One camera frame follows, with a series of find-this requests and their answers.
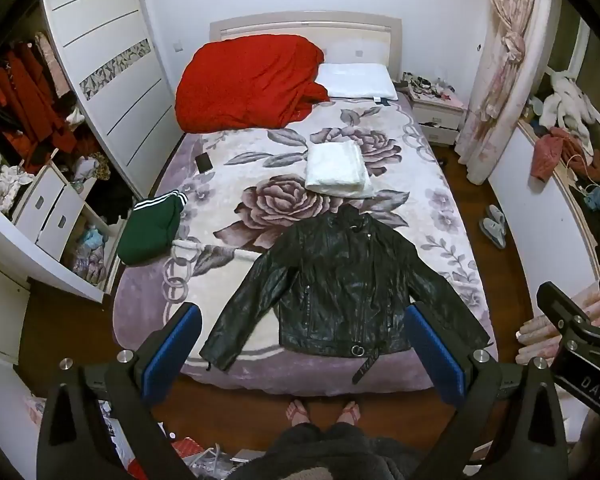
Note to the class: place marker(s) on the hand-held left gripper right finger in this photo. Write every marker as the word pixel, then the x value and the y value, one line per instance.
pixel 436 357

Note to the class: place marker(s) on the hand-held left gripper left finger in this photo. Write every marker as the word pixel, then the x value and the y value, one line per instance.
pixel 179 345

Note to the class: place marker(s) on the black leather jacket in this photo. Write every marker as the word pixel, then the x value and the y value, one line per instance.
pixel 330 290

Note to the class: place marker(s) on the hanging red clothes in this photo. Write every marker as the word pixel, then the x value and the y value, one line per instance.
pixel 25 100

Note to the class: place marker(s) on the grey slipper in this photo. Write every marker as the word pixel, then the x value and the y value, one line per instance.
pixel 497 216
pixel 492 235

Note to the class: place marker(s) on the white rod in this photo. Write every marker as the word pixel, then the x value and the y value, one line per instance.
pixel 215 250

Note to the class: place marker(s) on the person's right foot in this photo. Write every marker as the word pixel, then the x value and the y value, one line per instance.
pixel 349 412

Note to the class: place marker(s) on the person's foot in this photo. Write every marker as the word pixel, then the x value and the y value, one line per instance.
pixel 298 412
pixel 349 412

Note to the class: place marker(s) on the red packet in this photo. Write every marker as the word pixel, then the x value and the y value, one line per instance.
pixel 186 451

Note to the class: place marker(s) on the green pants with white stripes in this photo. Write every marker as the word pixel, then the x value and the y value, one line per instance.
pixel 147 232

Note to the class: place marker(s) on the person's left foot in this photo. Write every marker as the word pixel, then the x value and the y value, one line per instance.
pixel 298 412

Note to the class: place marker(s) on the red garment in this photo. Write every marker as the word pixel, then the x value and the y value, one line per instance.
pixel 547 155

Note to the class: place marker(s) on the white drawer unit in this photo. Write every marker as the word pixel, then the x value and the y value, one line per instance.
pixel 50 220

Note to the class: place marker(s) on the mobile phone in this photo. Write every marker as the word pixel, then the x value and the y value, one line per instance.
pixel 204 162

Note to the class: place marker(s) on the white plush cloth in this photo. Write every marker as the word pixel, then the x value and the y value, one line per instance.
pixel 570 102

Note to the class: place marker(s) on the folded white cloth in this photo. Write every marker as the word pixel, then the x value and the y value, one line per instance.
pixel 336 167

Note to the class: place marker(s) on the white nightstand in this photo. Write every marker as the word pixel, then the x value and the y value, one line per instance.
pixel 437 120

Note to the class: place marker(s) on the pink floral curtain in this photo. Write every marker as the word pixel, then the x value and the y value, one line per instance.
pixel 500 70

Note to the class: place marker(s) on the clutter of small nightstand articles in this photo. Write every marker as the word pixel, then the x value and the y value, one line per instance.
pixel 427 86

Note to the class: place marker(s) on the red quilt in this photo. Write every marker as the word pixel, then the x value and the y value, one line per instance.
pixel 245 85

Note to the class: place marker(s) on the white pillow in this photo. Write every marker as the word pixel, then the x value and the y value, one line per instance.
pixel 357 80

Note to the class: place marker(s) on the white wardrobe with drawers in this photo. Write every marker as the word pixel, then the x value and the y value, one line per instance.
pixel 110 50

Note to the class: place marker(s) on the beige bed headboard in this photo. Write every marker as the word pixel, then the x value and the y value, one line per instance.
pixel 360 35

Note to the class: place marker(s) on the wall socket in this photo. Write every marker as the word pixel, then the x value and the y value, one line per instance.
pixel 177 45

